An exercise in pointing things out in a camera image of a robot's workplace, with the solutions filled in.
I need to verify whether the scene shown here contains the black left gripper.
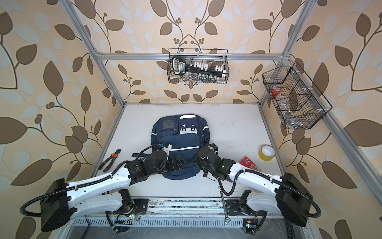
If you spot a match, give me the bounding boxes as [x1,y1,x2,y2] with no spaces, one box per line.
[148,155,188,177]

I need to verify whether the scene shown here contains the navy blue school backpack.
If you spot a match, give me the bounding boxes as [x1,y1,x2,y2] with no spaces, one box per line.
[151,114,210,180]

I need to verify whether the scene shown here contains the red book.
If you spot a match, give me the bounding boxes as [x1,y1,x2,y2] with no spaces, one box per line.
[239,156,257,170]

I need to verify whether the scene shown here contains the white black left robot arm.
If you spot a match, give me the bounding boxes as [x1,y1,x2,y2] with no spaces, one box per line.
[19,144,187,232]

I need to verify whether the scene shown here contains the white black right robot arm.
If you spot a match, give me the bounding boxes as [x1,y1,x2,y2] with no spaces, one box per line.
[195,144,322,227]

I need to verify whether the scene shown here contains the yellow tape roll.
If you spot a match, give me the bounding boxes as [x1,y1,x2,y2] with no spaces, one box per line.
[258,144,276,162]

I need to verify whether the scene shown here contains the orange black pliers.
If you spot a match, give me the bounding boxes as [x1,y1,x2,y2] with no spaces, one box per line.
[98,149,121,173]

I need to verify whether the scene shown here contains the silver combination wrench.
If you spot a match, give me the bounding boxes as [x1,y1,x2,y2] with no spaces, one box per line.
[218,186,231,224]

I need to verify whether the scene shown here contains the red cap clear bottle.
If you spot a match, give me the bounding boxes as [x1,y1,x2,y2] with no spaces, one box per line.
[271,86,291,111]

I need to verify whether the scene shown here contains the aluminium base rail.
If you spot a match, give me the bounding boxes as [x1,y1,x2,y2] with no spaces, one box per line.
[64,196,311,228]

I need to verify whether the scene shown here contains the black wire basket back wall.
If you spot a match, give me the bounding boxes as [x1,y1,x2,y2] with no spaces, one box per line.
[167,47,229,84]

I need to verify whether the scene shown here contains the black wire basket wall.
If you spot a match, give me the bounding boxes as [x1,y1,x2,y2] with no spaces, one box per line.
[262,62,332,129]
[167,47,229,84]

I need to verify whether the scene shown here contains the socket set black rail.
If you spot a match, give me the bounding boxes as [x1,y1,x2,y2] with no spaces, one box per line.
[169,55,228,79]

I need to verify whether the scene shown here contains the black wire basket right wall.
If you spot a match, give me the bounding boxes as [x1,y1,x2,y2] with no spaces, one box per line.
[262,62,332,129]

